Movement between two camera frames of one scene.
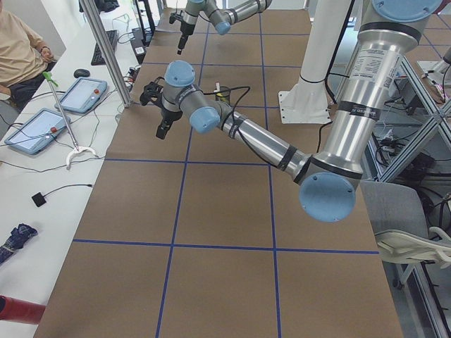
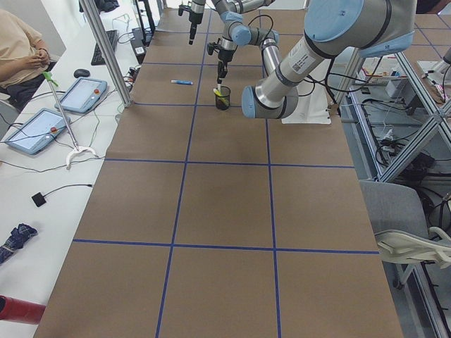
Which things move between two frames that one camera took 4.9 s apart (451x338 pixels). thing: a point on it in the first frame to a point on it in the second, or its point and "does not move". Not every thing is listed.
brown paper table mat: x=198 y=235 does not move
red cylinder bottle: x=20 y=310 does not move
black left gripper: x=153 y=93 to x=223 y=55
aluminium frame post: x=113 y=63 does not move
